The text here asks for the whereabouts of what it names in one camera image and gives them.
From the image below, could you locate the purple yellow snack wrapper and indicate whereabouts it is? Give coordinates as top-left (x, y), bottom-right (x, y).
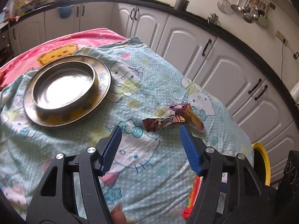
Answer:
top-left (169, 103), bottom-right (205, 133)

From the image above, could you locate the orange red plastic packet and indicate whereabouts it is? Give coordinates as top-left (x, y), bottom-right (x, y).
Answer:
top-left (183, 175), bottom-right (202, 220)

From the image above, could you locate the steel cup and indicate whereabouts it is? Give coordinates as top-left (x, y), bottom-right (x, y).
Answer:
top-left (175, 0), bottom-right (189, 11)

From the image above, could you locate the cartoon print light blue blanket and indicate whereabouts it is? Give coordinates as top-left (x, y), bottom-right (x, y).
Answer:
top-left (0, 36), bottom-right (255, 224)

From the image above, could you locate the steel bowl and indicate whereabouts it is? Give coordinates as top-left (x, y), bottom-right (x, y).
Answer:
top-left (31, 61), bottom-right (99, 120)

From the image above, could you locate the yellow trash bin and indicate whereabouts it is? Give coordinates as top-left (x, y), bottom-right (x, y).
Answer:
top-left (252, 142), bottom-right (272, 187)

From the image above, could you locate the black countertop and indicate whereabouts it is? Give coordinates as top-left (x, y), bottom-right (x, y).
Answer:
top-left (0, 0), bottom-right (299, 99)

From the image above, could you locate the row of hanging utensils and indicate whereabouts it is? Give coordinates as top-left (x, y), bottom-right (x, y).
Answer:
top-left (242, 0), bottom-right (269, 28)

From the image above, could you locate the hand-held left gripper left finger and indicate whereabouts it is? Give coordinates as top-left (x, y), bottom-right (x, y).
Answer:
top-left (26, 125), bottom-right (123, 224)

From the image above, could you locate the hanging steel ladle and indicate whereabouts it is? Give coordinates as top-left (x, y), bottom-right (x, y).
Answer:
top-left (231, 0), bottom-right (243, 13)

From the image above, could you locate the steel plate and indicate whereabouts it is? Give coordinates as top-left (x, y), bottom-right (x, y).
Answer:
top-left (23, 55), bottom-right (112, 128)

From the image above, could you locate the pink blanket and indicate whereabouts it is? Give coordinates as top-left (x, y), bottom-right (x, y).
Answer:
top-left (0, 28), bottom-right (128, 91)

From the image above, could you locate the wall socket with cable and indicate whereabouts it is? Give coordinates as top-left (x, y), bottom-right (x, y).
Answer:
top-left (276, 29), bottom-right (288, 81)

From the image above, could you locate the blue plastic basket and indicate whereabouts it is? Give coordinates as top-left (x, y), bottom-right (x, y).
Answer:
top-left (57, 5), bottom-right (72, 19)

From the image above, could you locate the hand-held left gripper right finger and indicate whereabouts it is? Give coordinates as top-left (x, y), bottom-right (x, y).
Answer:
top-left (179, 125), bottom-right (275, 224)

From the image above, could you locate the brown snack wrapper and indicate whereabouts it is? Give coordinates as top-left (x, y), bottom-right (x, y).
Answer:
top-left (142, 113), bottom-right (187, 133)

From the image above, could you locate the small steel kettle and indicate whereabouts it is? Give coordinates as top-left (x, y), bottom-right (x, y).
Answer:
top-left (208, 13), bottom-right (220, 25)

